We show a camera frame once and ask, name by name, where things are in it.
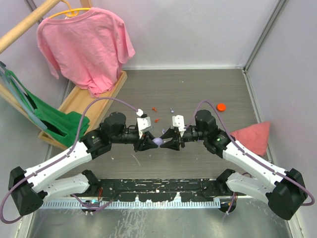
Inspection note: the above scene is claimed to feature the wooden rack base tray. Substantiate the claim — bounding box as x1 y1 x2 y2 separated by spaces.
38 71 127 150

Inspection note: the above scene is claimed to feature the yellow clothes hanger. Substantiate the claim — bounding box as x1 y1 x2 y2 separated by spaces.
49 0 92 18

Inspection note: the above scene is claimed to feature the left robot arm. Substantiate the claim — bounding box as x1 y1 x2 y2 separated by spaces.
8 111 158 216

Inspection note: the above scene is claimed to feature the aluminium corner frame post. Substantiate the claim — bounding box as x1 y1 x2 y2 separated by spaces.
242 0 290 72

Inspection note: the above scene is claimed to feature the grey-blue clothes hanger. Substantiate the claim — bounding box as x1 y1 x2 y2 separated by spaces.
0 61 48 131

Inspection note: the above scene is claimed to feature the wooden hanging rod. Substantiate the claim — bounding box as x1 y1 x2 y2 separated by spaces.
0 0 60 53

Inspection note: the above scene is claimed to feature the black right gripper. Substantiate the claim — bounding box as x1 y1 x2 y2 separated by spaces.
159 126 207 151

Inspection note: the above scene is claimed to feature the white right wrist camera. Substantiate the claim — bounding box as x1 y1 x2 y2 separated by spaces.
172 115 186 132

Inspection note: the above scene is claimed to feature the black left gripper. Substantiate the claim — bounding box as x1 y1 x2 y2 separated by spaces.
110 128 158 152

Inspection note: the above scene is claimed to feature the orange earbud case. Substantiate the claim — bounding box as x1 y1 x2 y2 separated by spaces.
216 103 226 112

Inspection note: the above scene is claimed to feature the grey slotted cable duct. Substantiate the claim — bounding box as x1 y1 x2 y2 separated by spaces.
40 198 221 209

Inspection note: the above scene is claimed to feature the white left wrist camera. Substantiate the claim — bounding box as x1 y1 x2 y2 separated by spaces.
136 109 153 139

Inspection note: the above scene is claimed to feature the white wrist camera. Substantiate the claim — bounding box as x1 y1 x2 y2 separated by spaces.
172 115 186 132
136 109 153 139

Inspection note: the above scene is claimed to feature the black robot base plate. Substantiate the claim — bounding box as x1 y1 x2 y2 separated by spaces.
81 178 233 202

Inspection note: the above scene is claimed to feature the pink t-shirt on hanger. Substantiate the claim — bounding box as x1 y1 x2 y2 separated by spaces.
37 7 135 98

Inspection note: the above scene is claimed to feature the lilac earbud case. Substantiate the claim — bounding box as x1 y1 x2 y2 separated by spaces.
152 137 163 146

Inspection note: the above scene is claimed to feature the green t-shirt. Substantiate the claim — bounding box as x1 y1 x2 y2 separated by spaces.
4 70 90 153

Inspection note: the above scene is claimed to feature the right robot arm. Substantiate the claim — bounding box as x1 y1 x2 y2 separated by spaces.
161 110 308 220

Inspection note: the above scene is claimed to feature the salmon pink folded cloth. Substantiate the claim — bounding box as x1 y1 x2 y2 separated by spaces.
231 121 270 156

